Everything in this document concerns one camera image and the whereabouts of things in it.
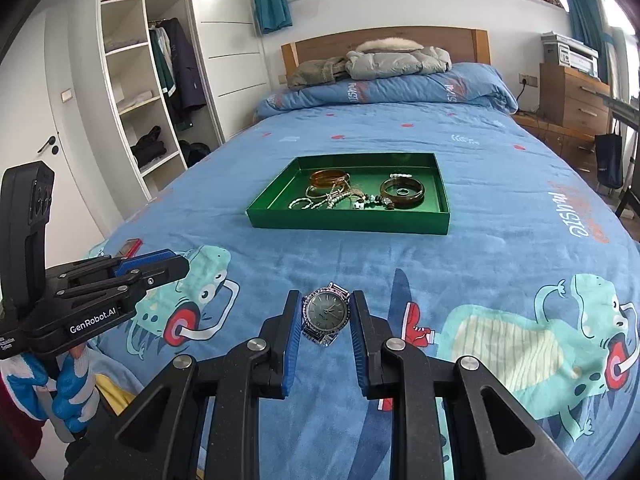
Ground silver wrist watch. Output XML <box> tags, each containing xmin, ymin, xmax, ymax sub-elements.
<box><xmin>302</xmin><ymin>283</ymin><xmax>350</xmax><ymax>347</ymax></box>

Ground grey printer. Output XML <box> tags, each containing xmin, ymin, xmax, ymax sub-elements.
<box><xmin>540</xmin><ymin>32</ymin><xmax>599</xmax><ymax>78</ymax></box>

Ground wooden drawer cabinet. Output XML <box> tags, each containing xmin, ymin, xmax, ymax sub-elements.
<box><xmin>539</xmin><ymin>63</ymin><xmax>610</xmax><ymax>136</ymax></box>

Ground gloved left hand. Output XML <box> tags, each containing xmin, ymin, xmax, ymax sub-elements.
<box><xmin>1</xmin><ymin>344</ymin><xmax>100</xmax><ymax>434</ymax></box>

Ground silver chain bracelet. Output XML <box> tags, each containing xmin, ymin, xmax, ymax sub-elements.
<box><xmin>311</xmin><ymin>186</ymin><xmax>367</xmax><ymax>212</ymax></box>

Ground blue cartoon bedsheet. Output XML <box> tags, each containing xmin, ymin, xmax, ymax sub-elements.
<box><xmin>93</xmin><ymin>103</ymin><xmax>639</xmax><ymax>479</ymax></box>

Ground dark hanging coat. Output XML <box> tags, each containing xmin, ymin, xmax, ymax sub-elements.
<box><xmin>160</xmin><ymin>18</ymin><xmax>206</xmax><ymax>129</ymax></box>

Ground silver bangle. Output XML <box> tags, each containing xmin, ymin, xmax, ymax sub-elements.
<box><xmin>288</xmin><ymin>197</ymin><xmax>314</xmax><ymax>210</ymax></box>

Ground blue pillow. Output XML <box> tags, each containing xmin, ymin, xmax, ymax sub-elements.
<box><xmin>255</xmin><ymin>62</ymin><xmax>518</xmax><ymax>120</ymax></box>

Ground white wardrobe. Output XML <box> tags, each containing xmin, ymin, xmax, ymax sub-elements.
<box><xmin>76</xmin><ymin>0</ymin><xmax>270</xmax><ymax>218</ymax></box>

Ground olive green jacket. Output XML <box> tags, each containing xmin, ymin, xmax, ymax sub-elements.
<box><xmin>288</xmin><ymin>56</ymin><xmax>349</xmax><ymax>89</ymax></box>

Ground wooden headboard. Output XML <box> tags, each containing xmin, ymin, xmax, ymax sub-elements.
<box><xmin>281</xmin><ymin>26</ymin><xmax>491</xmax><ymax>76</ymax></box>

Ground green jewelry tray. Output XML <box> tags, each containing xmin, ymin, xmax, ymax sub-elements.
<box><xmin>246</xmin><ymin>153</ymin><xmax>450</xmax><ymax>235</ymax></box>

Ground grey puffer jacket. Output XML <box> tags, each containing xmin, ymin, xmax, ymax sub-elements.
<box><xmin>346</xmin><ymin>37</ymin><xmax>452</xmax><ymax>80</ymax></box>

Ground white door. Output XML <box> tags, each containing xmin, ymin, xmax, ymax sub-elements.
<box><xmin>0</xmin><ymin>12</ymin><xmax>102</xmax><ymax>268</ymax></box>

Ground brown bangle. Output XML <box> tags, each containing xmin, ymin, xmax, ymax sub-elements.
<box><xmin>380</xmin><ymin>176</ymin><xmax>425</xmax><ymax>209</ymax></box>

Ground blue curtain right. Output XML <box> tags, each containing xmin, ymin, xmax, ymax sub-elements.
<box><xmin>567</xmin><ymin>0</ymin><xmax>611</xmax><ymax>84</ymax></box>

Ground dark tote bag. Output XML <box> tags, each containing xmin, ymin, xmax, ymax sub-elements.
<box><xmin>594</xmin><ymin>131</ymin><xmax>623</xmax><ymax>190</ymax></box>

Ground amber bangle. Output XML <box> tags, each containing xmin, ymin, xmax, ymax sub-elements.
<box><xmin>309</xmin><ymin>169</ymin><xmax>350</xmax><ymax>190</ymax></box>

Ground beaded charm bracelet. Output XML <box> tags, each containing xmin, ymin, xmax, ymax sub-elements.
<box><xmin>351</xmin><ymin>193</ymin><xmax>396</xmax><ymax>212</ymax></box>

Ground red smartphone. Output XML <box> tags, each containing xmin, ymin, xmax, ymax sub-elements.
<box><xmin>115</xmin><ymin>238</ymin><xmax>142</xmax><ymax>259</ymax></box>

